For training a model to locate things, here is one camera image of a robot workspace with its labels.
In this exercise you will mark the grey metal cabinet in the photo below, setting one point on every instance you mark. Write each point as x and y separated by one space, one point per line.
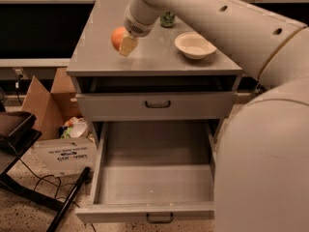
156 66

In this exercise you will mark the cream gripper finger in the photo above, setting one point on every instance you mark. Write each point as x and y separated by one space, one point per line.
128 44

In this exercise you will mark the white cup in box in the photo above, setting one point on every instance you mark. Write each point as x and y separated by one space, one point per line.
79 130

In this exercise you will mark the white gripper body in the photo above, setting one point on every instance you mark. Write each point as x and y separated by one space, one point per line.
137 27

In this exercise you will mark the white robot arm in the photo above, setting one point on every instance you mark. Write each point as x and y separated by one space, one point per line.
262 160

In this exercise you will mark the brown cardboard box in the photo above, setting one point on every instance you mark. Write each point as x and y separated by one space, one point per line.
52 108

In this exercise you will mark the white paper bowl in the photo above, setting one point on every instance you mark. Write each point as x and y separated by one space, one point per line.
193 46

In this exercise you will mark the closed grey upper drawer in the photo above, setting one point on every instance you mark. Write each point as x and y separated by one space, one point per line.
155 106

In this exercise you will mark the white printed cardboard flap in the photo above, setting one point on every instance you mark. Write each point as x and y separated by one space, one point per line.
69 156

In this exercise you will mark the orange fruit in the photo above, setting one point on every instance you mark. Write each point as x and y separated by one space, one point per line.
117 36

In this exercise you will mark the green soda can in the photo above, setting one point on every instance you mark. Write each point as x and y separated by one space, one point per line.
167 20

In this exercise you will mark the open grey middle drawer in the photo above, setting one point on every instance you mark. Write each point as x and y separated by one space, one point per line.
156 172

